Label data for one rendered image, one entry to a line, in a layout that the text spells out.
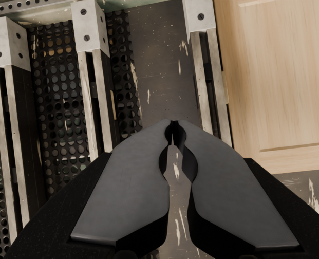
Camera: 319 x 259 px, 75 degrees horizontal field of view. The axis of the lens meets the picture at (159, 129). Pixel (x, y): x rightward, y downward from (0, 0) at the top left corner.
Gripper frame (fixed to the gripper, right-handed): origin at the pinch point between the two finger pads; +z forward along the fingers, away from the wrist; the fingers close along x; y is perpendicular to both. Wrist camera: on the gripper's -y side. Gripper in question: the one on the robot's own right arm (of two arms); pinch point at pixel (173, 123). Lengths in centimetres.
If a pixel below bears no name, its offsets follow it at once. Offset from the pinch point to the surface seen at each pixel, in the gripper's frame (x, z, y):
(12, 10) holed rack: -41, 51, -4
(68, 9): -26, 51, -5
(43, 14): -33, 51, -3
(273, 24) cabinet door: 26, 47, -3
